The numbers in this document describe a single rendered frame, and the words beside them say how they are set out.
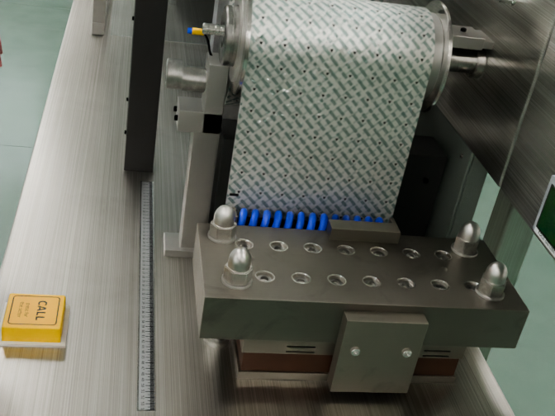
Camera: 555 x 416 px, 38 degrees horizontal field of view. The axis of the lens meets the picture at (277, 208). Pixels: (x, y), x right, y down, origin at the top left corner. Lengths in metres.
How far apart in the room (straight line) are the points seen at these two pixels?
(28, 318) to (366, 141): 0.48
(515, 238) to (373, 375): 0.49
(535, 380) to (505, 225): 1.36
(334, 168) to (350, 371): 0.27
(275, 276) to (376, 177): 0.22
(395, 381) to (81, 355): 0.39
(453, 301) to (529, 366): 1.75
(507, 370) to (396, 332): 1.74
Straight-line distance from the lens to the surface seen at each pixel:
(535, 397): 2.63
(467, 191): 1.17
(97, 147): 1.50
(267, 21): 0.99
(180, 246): 1.20
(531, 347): 2.82
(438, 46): 1.05
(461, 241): 1.09
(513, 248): 1.41
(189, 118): 1.09
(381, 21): 1.03
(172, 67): 1.08
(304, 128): 1.04
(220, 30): 1.02
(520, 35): 1.04
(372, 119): 1.05
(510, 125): 1.03
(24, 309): 1.05
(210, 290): 0.92
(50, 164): 1.43
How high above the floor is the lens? 1.57
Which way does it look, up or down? 29 degrees down
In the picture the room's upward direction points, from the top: 10 degrees clockwise
